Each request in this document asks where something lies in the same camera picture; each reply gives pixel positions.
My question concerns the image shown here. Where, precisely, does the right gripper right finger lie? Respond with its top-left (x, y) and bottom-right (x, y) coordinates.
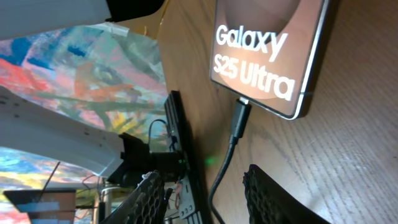
top-left (243, 164), bottom-right (327, 224)

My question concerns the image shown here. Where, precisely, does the black USB charging cable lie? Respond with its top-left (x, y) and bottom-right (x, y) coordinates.
top-left (208, 96), bottom-right (252, 224)

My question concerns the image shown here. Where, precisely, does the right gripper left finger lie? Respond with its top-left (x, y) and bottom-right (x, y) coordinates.
top-left (99, 171), bottom-right (173, 224)

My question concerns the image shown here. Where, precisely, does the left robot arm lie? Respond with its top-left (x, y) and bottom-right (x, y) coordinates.
top-left (1, 87), bottom-right (187, 187)

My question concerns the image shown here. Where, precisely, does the colourful painted backdrop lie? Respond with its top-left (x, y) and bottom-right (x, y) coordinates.
top-left (0, 23), bottom-right (170, 224)

